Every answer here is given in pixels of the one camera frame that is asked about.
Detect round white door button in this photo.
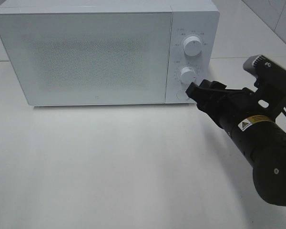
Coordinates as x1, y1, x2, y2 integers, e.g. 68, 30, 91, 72
176, 89, 189, 101

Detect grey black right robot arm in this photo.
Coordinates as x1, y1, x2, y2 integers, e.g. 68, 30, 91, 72
186, 80, 286, 207

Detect white microwave door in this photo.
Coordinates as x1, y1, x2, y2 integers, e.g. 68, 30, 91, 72
0, 12, 172, 106

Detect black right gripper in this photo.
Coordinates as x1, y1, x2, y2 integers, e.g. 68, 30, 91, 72
186, 80, 276, 136

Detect white microwave knob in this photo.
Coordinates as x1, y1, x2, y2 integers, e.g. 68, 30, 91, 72
182, 34, 202, 57
179, 67, 197, 84

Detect white microwave oven body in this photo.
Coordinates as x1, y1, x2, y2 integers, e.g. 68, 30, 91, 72
0, 3, 220, 106

